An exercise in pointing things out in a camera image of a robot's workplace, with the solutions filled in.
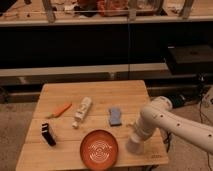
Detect white tube bottle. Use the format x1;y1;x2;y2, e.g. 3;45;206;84
72;97;92;129

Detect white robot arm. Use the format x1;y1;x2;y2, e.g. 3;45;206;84
130;96;213;154

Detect orange ridged plate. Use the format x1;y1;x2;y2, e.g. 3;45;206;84
80;130;119;171

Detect black box on shelf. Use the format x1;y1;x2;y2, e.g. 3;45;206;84
165;45;213;74

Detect orange handled tool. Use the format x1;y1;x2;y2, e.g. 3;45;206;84
47;103;72;119

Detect blue eraser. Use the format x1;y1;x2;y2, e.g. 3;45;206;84
109;107;122;126

